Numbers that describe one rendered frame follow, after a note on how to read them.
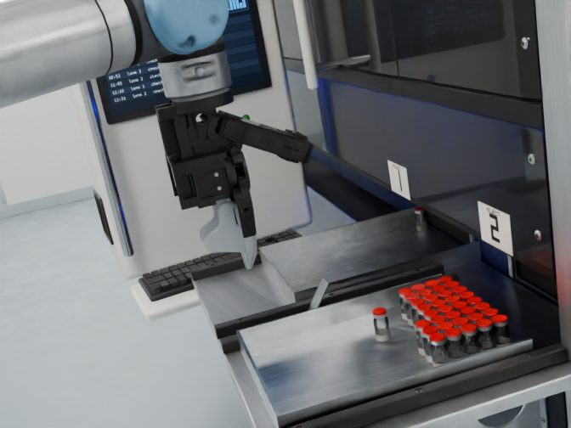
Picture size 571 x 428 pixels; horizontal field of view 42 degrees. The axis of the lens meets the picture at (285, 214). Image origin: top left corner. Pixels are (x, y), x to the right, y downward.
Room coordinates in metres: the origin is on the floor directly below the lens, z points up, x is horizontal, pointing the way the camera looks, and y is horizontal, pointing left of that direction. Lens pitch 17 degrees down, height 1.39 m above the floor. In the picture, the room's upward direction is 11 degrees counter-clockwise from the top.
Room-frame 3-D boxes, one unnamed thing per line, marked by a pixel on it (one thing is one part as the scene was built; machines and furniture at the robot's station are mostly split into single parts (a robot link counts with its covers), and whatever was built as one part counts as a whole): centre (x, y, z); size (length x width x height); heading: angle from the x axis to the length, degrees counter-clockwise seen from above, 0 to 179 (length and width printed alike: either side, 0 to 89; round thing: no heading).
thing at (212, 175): (0.82, 0.08, 1.24); 0.09 x 0.08 x 0.12; 102
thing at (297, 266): (1.28, -0.13, 0.90); 0.34 x 0.26 x 0.04; 102
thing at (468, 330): (0.95, -0.19, 0.90); 0.18 x 0.02 x 0.05; 11
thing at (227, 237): (0.81, 0.07, 1.13); 0.06 x 0.03 x 0.09; 102
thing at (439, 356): (0.86, -0.17, 0.90); 0.02 x 0.02 x 0.05
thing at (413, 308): (0.94, -0.17, 0.90); 0.18 x 0.02 x 0.05; 11
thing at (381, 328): (0.97, -0.11, 0.90); 0.02 x 0.02 x 0.04
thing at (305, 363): (0.93, -0.09, 0.90); 0.34 x 0.26 x 0.04; 101
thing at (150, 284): (1.60, 0.15, 0.82); 0.40 x 0.14 x 0.02; 109
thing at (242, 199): (0.81, 0.05, 1.17); 0.05 x 0.02 x 0.09; 12
